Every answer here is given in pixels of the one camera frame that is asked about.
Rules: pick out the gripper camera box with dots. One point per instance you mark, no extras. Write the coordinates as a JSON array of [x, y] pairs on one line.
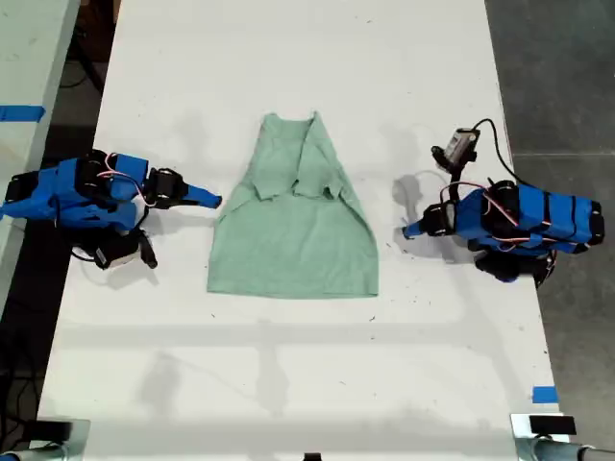
[[459, 146], [117, 252]]

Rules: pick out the pale green T-shirt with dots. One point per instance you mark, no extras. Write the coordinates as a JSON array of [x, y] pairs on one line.
[[288, 240]]

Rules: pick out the grey metal table clamp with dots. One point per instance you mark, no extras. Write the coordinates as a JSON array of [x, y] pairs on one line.
[[538, 432]]

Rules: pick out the black camera stalk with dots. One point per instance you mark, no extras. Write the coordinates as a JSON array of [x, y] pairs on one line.
[[456, 177]]

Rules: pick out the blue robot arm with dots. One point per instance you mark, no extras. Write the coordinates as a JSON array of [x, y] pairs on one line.
[[48, 197], [552, 216]]

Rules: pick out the blue tape strip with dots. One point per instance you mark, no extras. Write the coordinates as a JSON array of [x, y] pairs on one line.
[[21, 113], [544, 395]]

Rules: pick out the pale side table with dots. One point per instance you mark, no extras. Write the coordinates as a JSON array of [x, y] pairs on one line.
[[29, 72]]

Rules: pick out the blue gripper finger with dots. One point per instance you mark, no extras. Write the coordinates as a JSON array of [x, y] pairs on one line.
[[414, 229], [202, 196]]

